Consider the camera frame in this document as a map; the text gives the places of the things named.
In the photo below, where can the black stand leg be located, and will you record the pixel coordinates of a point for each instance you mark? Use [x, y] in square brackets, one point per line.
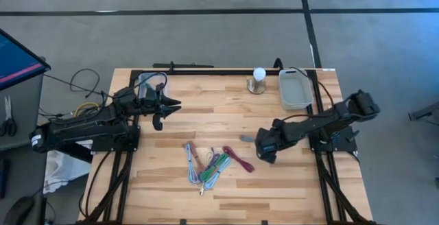
[425, 113]

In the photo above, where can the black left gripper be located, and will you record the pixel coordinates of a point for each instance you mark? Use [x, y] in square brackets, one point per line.
[149, 105]

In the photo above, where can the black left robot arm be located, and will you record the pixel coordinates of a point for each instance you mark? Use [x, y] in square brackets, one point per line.
[79, 129]

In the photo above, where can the white plastic bag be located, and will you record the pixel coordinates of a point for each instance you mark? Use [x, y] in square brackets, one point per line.
[61, 170]

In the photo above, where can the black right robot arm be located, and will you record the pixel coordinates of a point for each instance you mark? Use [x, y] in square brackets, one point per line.
[329, 118]

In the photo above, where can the black computer mouse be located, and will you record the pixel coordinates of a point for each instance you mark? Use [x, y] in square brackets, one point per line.
[19, 211]

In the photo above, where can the black aluminium table frame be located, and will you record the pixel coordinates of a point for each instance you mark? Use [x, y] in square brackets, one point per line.
[223, 72]

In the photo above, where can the black curved bracket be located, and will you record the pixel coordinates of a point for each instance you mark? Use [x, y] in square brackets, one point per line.
[278, 64]

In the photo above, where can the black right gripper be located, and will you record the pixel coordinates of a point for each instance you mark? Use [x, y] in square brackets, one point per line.
[274, 137]

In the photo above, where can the grey cabinet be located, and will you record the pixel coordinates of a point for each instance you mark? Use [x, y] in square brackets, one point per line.
[24, 108]

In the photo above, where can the white plastic bin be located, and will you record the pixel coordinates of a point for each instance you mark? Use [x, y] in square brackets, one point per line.
[295, 91]

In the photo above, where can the white light bulb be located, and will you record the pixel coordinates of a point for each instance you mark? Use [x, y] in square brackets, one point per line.
[259, 74]

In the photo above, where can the computer monitor with blue screen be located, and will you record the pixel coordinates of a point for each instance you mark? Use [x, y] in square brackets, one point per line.
[17, 60]

